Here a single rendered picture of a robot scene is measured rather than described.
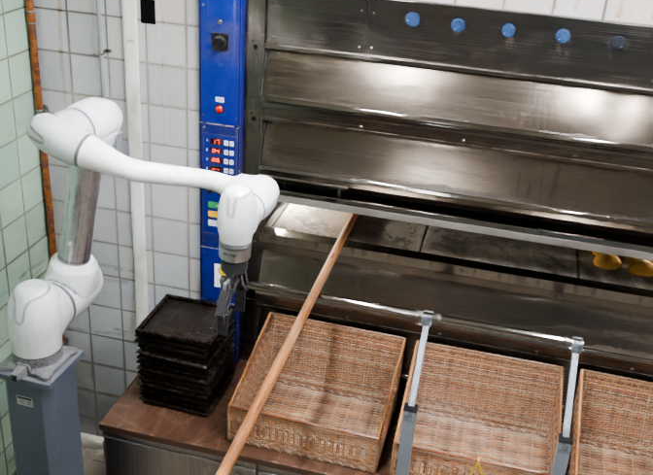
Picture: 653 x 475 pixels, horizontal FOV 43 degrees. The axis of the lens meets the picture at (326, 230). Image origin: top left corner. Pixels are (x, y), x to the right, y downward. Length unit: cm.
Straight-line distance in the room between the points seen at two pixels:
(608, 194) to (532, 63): 52
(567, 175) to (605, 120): 23
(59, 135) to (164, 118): 83
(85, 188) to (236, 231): 60
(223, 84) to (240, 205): 88
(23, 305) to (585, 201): 184
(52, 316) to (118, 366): 114
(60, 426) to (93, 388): 105
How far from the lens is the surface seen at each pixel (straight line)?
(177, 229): 334
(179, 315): 323
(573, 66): 285
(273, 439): 307
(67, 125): 244
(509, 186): 295
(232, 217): 223
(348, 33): 290
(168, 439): 316
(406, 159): 297
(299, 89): 296
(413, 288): 318
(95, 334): 378
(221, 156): 311
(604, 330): 321
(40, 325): 271
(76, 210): 270
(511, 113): 287
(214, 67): 302
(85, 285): 282
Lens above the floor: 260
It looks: 26 degrees down
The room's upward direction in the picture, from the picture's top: 4 degrees clockwise
